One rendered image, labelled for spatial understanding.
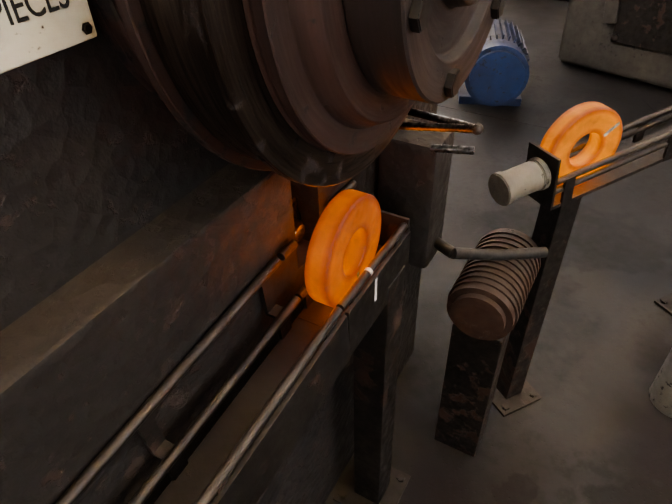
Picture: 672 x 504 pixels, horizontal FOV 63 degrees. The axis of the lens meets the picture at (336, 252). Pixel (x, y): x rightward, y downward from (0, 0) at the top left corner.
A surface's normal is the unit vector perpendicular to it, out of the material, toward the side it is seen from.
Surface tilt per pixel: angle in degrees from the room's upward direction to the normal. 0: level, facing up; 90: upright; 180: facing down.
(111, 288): 0
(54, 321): 0
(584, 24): 90
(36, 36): 90
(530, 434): 0
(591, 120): 91
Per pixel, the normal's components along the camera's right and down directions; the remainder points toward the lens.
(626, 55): -0.69, 0.48
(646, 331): -0.03, -0.77
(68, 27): 0.87, 0.29
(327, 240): -0.36, -0.15
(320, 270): -0.48, 0.31
